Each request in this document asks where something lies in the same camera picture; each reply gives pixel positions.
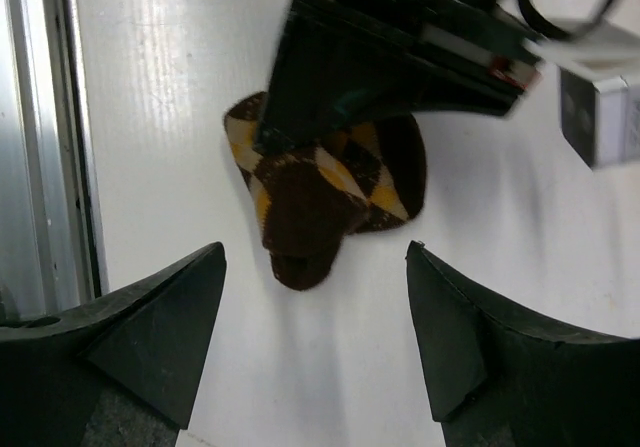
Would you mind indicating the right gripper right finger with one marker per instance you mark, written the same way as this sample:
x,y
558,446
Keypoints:
x,y
500,374

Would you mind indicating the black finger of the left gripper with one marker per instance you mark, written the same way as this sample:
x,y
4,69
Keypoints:
x,y
342,62

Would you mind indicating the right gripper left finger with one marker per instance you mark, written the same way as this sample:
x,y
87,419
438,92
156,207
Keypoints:
x,y
121,370

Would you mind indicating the brown yellow argyle sock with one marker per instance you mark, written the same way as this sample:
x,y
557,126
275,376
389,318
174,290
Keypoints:
x,y
369,178

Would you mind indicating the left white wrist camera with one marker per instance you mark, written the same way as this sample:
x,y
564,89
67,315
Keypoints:
x,y
598,93

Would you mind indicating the aluminium front rail frame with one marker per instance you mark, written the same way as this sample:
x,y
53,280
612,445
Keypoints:
x,y
52,247

